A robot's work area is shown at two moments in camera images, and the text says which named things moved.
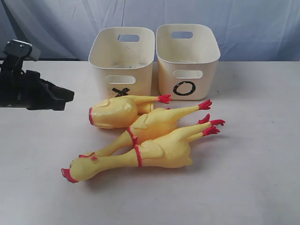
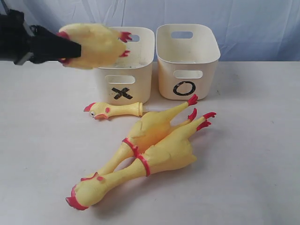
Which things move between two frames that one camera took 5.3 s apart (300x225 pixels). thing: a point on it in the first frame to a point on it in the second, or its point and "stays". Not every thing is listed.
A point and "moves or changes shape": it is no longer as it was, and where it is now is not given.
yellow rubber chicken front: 174,151 to 86,192
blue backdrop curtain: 246,30 stays
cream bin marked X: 126,53 stays
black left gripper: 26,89 to 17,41
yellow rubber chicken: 158,123 moves or changes shape
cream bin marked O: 187,67 stays
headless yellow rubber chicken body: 119,111 to 101,45
